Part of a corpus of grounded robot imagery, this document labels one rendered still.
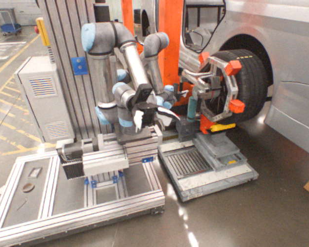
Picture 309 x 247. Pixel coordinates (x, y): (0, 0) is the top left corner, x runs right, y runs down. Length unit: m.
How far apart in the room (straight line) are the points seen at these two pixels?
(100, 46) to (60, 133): 0.66
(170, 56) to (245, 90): 0.77
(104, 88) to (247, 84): 1.06
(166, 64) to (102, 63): 1.04
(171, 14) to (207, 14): 2.56
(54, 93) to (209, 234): 1.51
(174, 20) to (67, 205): 1.76
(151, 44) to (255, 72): 0.83
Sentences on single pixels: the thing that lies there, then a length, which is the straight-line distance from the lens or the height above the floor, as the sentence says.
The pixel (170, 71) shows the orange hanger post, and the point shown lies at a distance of 2.01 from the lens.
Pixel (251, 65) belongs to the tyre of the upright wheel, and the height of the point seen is 1.12.
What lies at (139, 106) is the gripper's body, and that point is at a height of 1.25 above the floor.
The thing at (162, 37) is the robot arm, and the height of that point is 1.33.
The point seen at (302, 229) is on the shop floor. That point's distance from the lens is 2.14.
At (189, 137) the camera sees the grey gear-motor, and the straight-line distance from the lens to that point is 2.45.
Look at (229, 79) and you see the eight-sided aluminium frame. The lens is 1.63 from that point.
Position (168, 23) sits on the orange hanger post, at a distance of 1.90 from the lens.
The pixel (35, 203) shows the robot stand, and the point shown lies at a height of 0.21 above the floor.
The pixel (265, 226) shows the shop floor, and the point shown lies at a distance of 2.00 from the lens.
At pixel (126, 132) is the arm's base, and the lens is 1.25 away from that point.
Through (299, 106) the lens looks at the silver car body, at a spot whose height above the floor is 0.99.
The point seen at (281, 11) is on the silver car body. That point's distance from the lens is 1.61.
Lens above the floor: 1.58
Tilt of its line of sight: 34 degrees down
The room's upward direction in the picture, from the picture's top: straight up
